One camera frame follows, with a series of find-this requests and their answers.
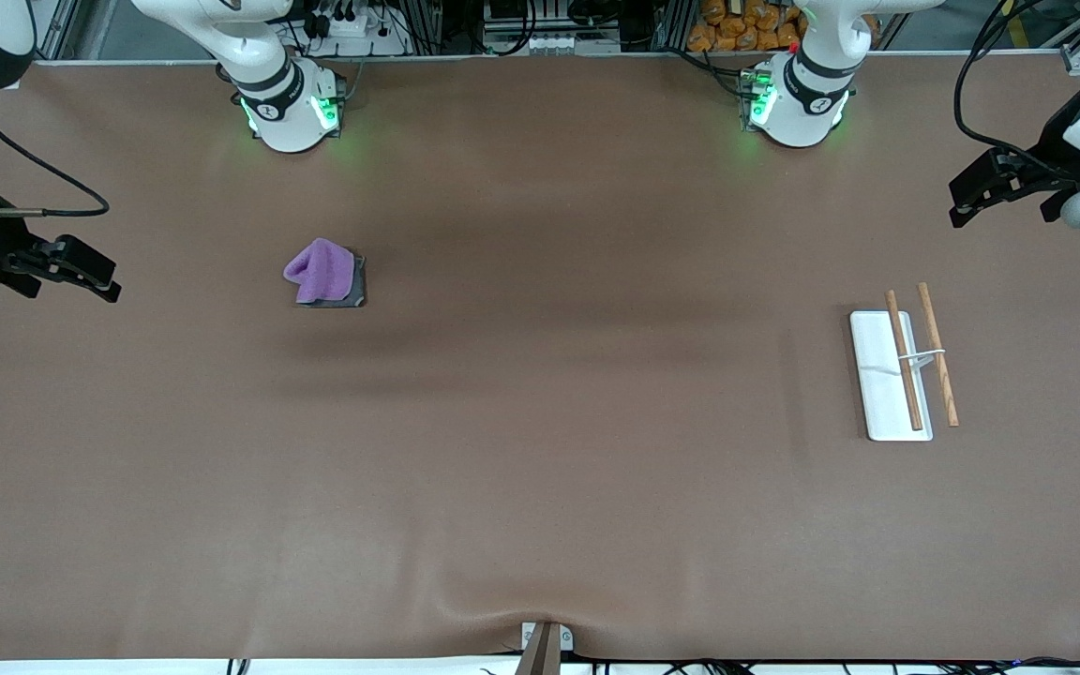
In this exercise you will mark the metal bracket with brown post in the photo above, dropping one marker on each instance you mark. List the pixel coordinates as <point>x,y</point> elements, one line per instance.
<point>545,652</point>

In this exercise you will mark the purple and grey towel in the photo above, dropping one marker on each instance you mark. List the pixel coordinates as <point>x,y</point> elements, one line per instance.
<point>320,267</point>

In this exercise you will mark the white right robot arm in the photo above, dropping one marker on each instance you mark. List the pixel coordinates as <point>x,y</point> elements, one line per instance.
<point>282,112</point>

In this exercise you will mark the white rack with wooden rods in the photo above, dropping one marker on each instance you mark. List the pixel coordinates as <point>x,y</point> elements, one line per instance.
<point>877,375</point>

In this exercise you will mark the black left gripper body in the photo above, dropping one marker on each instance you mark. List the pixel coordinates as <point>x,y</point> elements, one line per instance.
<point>1053,150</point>

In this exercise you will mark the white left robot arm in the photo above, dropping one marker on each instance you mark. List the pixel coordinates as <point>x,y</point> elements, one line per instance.
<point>802,103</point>

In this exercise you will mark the white power strip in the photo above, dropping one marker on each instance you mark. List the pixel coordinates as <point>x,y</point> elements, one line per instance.
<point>357,30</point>

